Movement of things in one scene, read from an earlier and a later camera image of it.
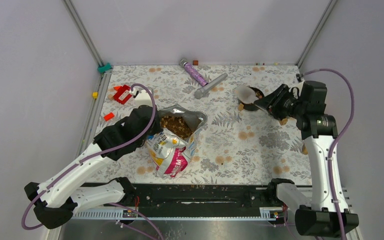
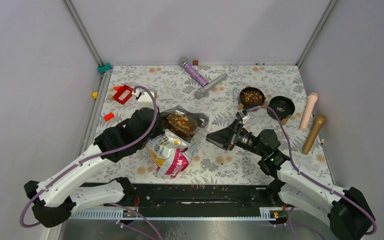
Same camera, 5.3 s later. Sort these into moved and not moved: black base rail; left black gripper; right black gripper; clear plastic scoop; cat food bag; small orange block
Moved: right black gripper; clear plastic scoop
Not moved: black base rail; small orange block; left black gripper; cat food bag
